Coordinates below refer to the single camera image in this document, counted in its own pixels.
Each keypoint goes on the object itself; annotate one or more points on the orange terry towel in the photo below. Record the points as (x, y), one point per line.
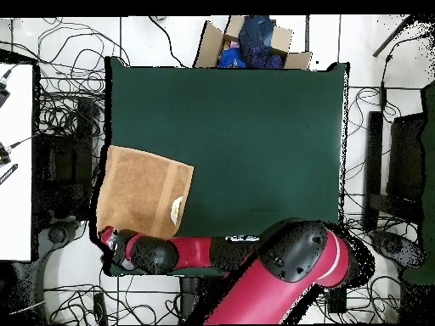
(136, 190)

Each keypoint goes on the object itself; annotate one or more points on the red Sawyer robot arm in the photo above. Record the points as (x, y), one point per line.
(193, 251)

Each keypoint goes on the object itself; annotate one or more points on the grey round base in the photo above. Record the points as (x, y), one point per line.
(56, 235)

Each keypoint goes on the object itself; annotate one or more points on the black power strip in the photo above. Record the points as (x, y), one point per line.
(100, 309)

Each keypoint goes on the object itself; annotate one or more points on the black equipment stand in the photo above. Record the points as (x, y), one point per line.
(64, 163)

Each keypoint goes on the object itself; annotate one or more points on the white side table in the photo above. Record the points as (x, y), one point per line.
(17, 203)

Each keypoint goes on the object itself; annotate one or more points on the black slotted strip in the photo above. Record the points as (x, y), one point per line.
(8, 174)

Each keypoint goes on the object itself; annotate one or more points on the small black device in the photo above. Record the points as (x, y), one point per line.
(3, 156)

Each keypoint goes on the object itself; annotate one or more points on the dark green table cloth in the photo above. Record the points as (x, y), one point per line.
(238, 136)

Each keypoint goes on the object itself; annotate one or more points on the brown cardboard box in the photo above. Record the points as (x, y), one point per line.
(210, 47)

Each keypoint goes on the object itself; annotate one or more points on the bright blue garment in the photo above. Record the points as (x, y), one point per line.
(231, 58)

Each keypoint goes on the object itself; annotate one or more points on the pink garment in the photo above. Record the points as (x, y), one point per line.
(234, 44)

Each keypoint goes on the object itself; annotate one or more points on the dark navy garment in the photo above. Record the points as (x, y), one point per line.
(266, 60)

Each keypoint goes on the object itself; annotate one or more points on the black rectangular box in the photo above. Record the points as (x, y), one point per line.
(337, 300)

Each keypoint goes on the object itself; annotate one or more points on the blue denim garment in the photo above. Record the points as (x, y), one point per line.
(258, 30)

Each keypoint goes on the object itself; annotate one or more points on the black wheeled base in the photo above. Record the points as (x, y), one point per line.
(394, 248)

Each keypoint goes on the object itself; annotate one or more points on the black monitor stand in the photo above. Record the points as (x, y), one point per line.
(406, 159)

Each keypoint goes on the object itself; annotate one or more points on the black slanted bar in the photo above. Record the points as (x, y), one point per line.
(390, 37)

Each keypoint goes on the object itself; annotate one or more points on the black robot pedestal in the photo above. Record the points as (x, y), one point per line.
(193, 295)

